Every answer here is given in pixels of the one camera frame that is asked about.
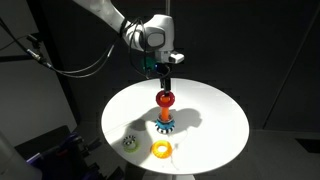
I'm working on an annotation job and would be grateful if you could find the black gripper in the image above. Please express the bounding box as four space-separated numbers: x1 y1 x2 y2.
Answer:
154 61 173 94

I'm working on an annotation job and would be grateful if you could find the red toy ring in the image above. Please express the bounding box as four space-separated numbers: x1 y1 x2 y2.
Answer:
155 89 176 109

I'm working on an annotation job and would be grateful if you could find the orange stacking pole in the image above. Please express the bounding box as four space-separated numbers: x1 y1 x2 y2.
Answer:
158 105 173 122

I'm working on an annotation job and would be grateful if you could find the purple clamp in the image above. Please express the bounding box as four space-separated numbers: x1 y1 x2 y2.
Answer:
64 132 84 148

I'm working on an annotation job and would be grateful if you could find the black perforated breadboard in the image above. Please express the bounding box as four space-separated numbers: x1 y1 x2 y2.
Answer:
16 124 103 180

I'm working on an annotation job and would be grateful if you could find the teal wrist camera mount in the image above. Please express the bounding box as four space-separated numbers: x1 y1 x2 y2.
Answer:
142 55 158 73

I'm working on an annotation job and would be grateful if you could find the clear translucent ring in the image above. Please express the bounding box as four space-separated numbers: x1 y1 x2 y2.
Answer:
158 112 175 122

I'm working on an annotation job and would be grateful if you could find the blue toy ring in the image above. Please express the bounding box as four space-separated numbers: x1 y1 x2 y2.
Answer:
154 117 177 132

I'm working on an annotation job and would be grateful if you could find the black white striped base ring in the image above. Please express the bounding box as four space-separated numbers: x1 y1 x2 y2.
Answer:
156 125 176 135

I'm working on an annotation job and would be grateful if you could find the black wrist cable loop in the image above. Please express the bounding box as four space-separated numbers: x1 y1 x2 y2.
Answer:
127 17 152 80

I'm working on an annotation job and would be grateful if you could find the yellow toy ring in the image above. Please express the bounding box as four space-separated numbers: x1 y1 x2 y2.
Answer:
150 139 174 160

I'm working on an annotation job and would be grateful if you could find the green checkered toy ring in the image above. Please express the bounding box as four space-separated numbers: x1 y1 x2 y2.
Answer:
121 134 140 154

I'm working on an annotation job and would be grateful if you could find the long black cable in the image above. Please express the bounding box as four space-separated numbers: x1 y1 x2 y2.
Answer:
0 16 116 80

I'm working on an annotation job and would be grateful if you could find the white table pedestal base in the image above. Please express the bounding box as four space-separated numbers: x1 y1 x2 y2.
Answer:
141 171 198 180

